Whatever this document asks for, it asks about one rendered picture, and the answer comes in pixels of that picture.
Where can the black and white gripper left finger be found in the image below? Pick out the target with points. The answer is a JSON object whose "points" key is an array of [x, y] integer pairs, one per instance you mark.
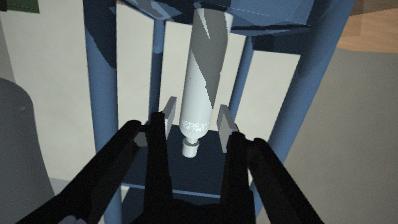
{"points": [[85, 199]]}

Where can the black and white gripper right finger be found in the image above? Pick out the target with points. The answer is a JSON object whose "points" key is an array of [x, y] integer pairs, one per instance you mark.
{"points": [[282, 199]]}

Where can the white and grey bottle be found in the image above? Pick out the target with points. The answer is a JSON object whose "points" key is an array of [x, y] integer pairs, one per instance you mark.
{"points": [[208, 44]]}

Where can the blue shelving unit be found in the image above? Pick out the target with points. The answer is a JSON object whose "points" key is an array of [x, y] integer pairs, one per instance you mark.
{"points": [[280, 26]]}

